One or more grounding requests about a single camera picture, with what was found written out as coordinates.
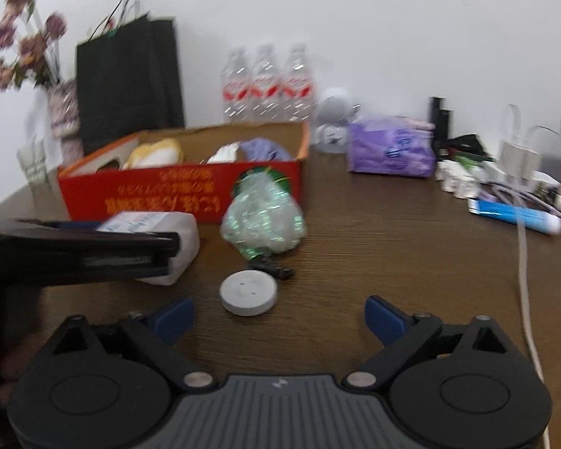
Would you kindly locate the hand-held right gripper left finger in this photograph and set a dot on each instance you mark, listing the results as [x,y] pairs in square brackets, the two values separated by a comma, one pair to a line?
[173,322]

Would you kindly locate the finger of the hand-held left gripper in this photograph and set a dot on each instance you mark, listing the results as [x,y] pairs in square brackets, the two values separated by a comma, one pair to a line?
[75,255]
[60,226]

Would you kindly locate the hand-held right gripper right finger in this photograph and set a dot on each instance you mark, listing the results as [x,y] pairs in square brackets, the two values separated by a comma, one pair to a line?
[383,322]

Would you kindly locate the white wet wipes pack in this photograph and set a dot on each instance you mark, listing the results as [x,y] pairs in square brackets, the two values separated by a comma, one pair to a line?
[187,243]

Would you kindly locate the red cardboard box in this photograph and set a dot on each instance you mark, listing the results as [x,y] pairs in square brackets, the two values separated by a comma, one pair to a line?
[168,191]

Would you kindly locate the clear glass cup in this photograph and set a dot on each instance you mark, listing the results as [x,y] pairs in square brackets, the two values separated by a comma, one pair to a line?
[33,168]

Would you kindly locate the white round plastic device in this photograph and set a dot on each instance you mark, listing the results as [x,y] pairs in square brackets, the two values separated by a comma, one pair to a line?
[248,292]

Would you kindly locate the small black clip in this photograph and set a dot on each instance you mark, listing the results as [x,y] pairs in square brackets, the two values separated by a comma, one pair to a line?
[273,270]

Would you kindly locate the purple white ceramic vase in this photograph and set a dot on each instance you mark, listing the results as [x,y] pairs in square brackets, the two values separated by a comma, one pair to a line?
[65,112]

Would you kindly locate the yellow white plush toy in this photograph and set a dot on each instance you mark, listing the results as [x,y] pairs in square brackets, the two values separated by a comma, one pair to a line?
[154,154]

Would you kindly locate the crumpled clear plastic bag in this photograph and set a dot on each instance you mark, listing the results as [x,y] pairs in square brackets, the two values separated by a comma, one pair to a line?
[262,224]

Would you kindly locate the black paper bag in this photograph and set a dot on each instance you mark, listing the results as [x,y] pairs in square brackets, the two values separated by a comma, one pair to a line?
[126,84]

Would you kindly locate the row of small white bottles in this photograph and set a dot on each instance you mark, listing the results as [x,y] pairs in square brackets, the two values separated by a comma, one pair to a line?
[458,180]

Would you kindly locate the blue white tube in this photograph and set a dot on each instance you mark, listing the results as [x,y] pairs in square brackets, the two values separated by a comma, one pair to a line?
[514,215]

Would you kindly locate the purple tissue pack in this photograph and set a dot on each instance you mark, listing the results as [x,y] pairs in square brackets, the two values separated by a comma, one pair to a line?
[390,147]

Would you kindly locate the dried pink flowers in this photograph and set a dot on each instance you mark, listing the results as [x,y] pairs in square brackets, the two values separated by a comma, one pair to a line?
[28,46]

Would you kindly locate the black flat gadget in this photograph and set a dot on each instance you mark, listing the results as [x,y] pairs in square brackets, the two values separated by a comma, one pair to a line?
[467,145]

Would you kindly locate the purple crumpled cloth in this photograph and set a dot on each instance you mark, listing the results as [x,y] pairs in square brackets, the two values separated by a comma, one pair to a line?
[266,149]

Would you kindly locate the black upright box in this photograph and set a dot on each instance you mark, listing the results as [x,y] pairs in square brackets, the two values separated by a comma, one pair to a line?
[440,121]

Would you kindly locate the white round speaker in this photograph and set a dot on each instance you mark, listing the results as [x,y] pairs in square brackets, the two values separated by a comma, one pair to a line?
[333,117]

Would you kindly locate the white charger plug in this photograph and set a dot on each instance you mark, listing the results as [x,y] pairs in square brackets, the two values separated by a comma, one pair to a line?
[519,156]

